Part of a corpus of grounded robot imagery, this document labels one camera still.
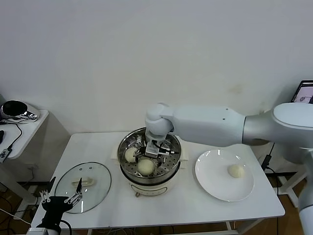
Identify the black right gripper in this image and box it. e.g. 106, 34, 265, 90
133, 132, 170, 168

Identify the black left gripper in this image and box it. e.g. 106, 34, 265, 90
36, 176, 83, 228

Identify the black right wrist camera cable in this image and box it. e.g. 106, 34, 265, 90
158, 144, 178, 155

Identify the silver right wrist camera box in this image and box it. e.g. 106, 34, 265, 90
146, 142, 160, 157

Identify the black power adapter cable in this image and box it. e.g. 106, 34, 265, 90
261, 141, 298, 177

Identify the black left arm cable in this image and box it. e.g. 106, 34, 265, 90
60, 219, 73, 232

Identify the wire bundle under table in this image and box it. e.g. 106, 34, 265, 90
96, 226, 159, 235

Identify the white floor cable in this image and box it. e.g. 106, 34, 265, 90
0, 208, 34, 225

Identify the steel perforated steamer basket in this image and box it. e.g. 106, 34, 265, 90
117, 126, 183, 178

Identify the white desk with legs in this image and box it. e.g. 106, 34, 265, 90
265, 144, 309, 209

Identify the thin black cable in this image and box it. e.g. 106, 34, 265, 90
0, 119, 23, 151

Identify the small white labelled device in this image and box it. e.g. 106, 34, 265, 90
0, 148, 12, 164

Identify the white-topped side cabinet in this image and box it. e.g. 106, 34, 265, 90
0, 109, 72, 194

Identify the white round plate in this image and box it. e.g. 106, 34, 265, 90
195, 149, 255, 203

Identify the white work table frame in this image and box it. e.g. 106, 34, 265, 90
34, 218, 267, 235

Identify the glass lid with cream handle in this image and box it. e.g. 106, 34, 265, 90
55, 161, 112, 214

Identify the white steamed baozi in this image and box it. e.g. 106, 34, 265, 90
137, 159, 155, 176
227, 164, 246, 179
124, 147, 141, 163

